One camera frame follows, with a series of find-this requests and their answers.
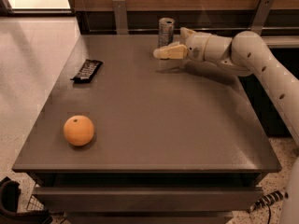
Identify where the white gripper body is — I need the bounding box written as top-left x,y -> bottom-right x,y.
185,32 -> 211,62

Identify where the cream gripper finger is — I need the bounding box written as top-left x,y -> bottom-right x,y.
180,27 -> 196,40
153,44 -> 188,60

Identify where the silver redbull can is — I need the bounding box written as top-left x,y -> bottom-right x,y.
158,18 -> 175,48

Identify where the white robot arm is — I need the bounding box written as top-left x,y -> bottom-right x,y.
153,27 -> 299,146

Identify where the black candy bar wrapper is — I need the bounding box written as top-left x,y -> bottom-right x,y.
72,59 -> 103,83

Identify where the grey drawer cabinet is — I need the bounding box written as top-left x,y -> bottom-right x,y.
13,35 -> 280,224

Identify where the orange fruit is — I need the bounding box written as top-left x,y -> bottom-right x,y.
64,115 -> 94,147

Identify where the striped power strip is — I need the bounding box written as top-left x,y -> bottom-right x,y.
248,190 -> 284,213

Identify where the grey cabinet drawer front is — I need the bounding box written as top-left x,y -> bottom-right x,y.
33,188 -> 263,212

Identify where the left metal bracket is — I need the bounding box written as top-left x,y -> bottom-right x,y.
113,0 -> 129,35

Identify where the metal bracket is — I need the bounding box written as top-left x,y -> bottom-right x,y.
250,0 -> 275,35
113,0 -> 129,35

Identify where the right metal bracket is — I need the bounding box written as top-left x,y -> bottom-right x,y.
250,0 -> 275,35

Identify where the wire mesh basket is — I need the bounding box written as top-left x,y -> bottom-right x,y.
26,192 -> 46,211

